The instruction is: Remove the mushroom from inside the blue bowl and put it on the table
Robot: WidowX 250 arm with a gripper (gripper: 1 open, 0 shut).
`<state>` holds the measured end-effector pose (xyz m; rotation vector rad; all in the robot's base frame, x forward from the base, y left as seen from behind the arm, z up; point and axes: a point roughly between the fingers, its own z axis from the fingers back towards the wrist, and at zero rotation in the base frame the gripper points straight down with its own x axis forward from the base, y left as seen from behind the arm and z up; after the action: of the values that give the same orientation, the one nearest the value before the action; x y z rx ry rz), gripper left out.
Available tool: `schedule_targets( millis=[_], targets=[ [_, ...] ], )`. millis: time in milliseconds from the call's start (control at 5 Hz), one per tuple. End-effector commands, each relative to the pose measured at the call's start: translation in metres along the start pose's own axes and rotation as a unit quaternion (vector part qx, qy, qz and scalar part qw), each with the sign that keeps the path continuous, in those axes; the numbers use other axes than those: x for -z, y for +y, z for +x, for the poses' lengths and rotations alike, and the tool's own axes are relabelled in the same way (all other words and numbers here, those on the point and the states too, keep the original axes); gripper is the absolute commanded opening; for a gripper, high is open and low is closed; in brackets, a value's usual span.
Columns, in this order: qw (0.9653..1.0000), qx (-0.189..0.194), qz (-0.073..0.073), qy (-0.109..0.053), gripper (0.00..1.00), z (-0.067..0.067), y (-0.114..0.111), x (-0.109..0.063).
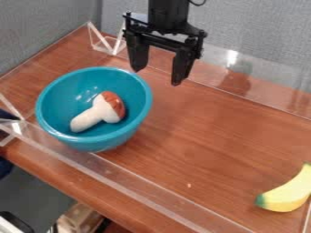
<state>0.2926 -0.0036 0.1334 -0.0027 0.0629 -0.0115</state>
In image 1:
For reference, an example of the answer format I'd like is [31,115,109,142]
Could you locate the yellow toy banana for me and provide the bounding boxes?
[255,163,311,212]

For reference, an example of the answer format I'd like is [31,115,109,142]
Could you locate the toy mushroom brown cap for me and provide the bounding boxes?
[70,91,126,133]

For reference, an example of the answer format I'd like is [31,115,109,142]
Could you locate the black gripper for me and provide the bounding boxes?
[123,0,207,86]

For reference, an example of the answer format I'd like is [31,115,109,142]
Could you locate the clear acrylic barrier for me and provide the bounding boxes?
[0,94,261,233]
[87,12,311,121]

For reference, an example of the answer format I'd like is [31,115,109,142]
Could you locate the black white object bottom left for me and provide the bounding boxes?
[0,211,35,233]

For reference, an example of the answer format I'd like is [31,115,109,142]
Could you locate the clear acrylic back barrier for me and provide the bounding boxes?
[87,12,311,121]

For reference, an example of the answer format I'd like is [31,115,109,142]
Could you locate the wooden object under table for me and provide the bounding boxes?
[57,203,103,233]

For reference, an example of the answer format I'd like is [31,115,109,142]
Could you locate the blue bowl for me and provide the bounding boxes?
[35,66,154,152]

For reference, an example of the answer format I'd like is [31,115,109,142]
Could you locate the clear acrylic front barrier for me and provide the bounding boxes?
[0,94,261,233]

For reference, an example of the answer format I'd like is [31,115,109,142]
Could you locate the clear acrylic corner bracket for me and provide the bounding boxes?
[87,22,127,56]

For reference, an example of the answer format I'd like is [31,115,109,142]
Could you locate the dark blue object at left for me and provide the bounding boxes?
[0,108,21,180]

